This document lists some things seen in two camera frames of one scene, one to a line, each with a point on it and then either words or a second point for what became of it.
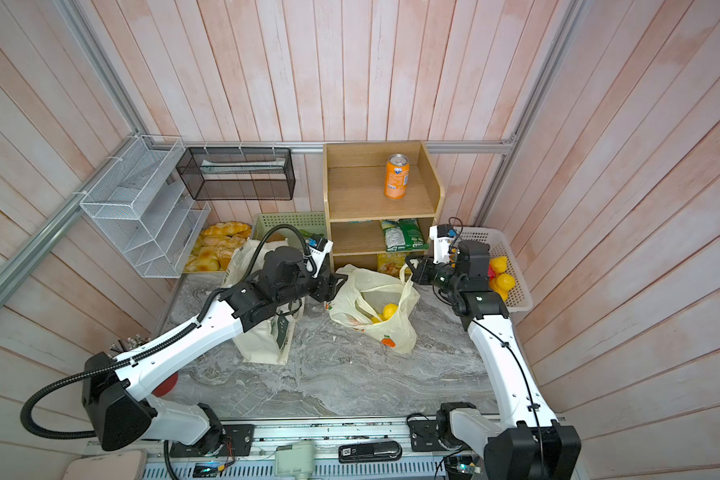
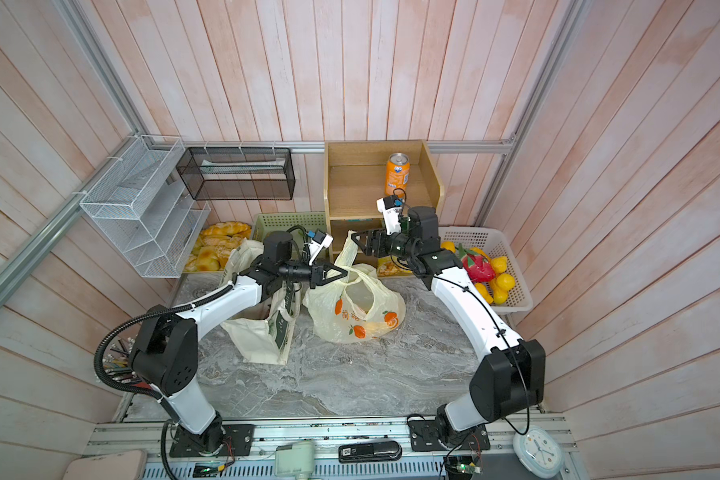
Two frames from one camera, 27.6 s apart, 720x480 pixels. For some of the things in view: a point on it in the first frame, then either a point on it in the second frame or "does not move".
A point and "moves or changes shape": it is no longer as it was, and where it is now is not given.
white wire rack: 137,200 does not move
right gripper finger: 422,269 → 374,242
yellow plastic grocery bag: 377,303 moves or changes shape
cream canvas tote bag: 269,342 does not move
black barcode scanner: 367,451 does not move
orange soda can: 397,176 does not move
